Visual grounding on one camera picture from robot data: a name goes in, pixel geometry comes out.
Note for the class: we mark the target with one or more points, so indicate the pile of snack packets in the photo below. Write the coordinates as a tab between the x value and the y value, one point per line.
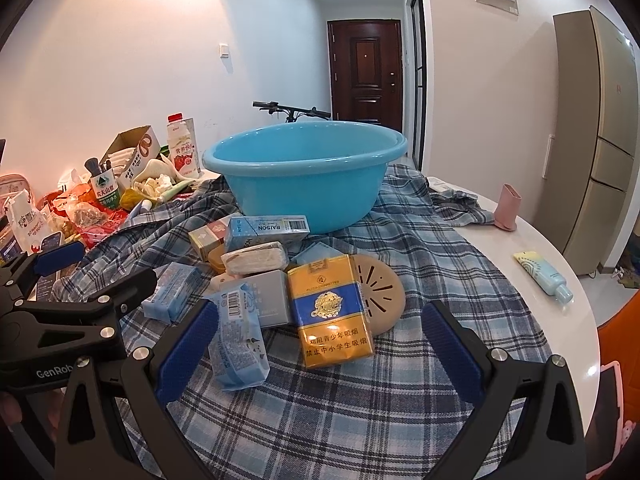
85	215

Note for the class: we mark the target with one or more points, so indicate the white remote control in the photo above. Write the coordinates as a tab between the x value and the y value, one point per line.
442	184

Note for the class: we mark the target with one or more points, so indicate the beige refrigerator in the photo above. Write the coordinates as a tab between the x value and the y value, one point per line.
595	145

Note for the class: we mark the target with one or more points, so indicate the black electric bicycle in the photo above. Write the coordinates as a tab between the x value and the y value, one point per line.
290	110

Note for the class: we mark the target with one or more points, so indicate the white wrapped packet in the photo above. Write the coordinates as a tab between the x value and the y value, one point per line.
255	258

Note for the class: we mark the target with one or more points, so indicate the beige round vented disc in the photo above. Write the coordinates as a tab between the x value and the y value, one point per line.
382	290

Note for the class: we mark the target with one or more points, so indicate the light blue flat box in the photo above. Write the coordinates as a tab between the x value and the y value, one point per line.
317	254

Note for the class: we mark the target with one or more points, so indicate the white crumpled paper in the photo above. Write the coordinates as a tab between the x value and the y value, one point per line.
155	177

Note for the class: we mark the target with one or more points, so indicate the blue white marker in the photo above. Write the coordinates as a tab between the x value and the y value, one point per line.
141	208

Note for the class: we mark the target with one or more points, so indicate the yellow blue cigarette pack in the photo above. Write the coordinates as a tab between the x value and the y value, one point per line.
330	320

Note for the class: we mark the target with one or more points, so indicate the red cap milk bottle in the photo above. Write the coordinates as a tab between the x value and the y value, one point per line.
180	147

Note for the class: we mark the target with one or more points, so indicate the orange chair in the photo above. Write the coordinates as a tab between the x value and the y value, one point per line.
622	335

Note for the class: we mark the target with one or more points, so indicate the blue white barcode box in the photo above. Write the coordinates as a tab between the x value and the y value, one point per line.
265	232

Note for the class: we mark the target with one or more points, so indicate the small pink packet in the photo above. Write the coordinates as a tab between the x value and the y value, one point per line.
225	280

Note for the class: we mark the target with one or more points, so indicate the light blue tissue packet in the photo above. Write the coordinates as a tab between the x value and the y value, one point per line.
172	290

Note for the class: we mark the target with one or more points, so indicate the blue plastic basin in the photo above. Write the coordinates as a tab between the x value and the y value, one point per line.
300	185

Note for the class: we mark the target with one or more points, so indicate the shoes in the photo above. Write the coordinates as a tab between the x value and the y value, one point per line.
627	277

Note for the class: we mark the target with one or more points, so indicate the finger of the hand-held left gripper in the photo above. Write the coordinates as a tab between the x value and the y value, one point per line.
125	287
57	257

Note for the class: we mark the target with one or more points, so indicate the makeup brush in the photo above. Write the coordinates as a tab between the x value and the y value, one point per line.
92	164

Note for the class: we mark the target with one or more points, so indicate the dark frame sliding door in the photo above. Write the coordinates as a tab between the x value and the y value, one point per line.
417	60

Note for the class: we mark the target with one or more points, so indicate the cardboard pretzel box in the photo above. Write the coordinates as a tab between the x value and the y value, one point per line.
132	152

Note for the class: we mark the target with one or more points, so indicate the brown entrance door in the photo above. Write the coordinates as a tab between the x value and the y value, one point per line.
365	70

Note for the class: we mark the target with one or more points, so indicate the pink patterned pouch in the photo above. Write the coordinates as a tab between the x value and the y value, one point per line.
15	185

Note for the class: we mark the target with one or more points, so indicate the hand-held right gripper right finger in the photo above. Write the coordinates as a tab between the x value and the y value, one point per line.
450	350

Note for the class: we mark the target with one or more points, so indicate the yellow blue lotion tube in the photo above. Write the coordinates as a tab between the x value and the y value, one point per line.
542	275

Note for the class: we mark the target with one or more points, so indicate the pink cup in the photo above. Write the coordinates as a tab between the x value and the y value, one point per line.
507	207

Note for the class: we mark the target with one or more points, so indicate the grey box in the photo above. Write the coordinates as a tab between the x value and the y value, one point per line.
270	300

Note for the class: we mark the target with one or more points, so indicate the pink frame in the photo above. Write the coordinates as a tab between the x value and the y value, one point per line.
617	410

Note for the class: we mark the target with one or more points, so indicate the blue barcode tissue packet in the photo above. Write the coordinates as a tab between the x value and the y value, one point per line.
240	345

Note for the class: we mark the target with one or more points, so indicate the white red print bag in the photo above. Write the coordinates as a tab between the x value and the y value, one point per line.
25	225

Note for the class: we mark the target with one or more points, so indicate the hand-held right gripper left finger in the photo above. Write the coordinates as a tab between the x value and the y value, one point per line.
187	350

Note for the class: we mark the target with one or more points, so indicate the beige red carton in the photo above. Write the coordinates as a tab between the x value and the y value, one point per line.
207	240

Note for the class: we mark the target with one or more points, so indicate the orange round lid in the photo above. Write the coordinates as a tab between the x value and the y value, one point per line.
216	260

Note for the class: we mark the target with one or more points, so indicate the blue plaid cloth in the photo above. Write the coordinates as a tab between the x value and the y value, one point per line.
350	410

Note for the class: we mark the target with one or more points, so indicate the pale green tube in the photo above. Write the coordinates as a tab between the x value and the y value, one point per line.
175	190

